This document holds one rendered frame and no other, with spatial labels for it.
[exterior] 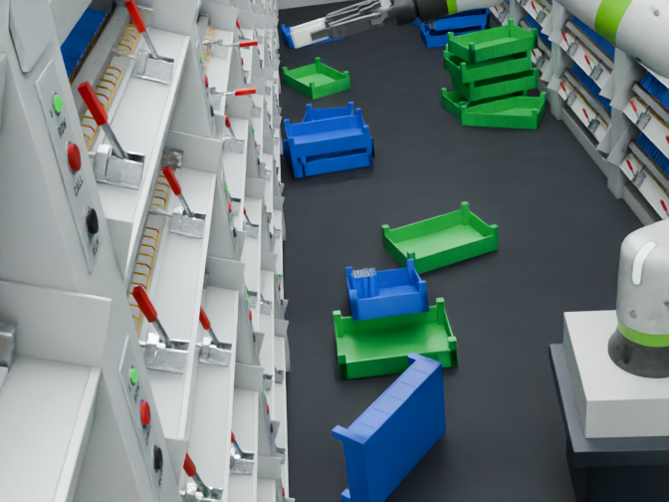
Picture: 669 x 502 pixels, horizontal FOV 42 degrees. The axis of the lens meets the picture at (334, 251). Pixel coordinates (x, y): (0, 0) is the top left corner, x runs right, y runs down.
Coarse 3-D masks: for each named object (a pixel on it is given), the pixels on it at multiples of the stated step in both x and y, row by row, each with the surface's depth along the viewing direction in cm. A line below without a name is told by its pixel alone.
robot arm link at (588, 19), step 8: (560, 0) 142; (568, 0) 140; (576, 0) 139; (584, 0) 137; (592, 0) 136; (600, 0) 135; (568, 8) 142; (576, 8) 140; (584, 8) 138; (592, 8) 137; (576, 16) 142; (584, 16) 139; (592, 16) 137; (592, 24) 139
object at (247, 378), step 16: (240, 368) 141; (256, 368) 142; (240, 384) 143; (256, 384) 143; (240, 400) 141; (256, 400) 142; (240, 416) 138; (256, 416) 139; (240, 432) 135; (256, 432) 136; (240, 448) 127; (256, 448) 132; (240, 464) 127; (256, 464) 130; (240, 480) 126; (256, 480) 127; (240, 496) 123; (256, 496) 124
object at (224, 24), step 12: (204, 12) 182; (216, 12) 182; (228, 12) 183; (216, 24) 184; (228, 24) 184; (216, 36) 179; (228, 36) 181; (228, 48) 175; (204, 60) 165; (216, 60) 166; (228, 60) 168; (216, 72) 161; (228, 72) 162; (216, 84) 155; (216, 120) 130
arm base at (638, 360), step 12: (612, 336) 164; (612, 348) 162; (624, 348) 160; (636, 348) 157; (648, 348) 156; (660, 348) 155; (612, 360) 162; (624, 360) 160; (636, 360) 158; (648, 360) 157; (660, 360) 156; (636, 372) 158; (648, 372) 157; (660, 372) 156
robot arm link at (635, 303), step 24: (624, 240) 154; (648, 240) 150; (624, 264) 152; (648, 264) 148; (624, 288) 154; (648, 288) 149; (624, 312) 156; (648, 312) 152; (624, 336) 159; (648, 336) 154
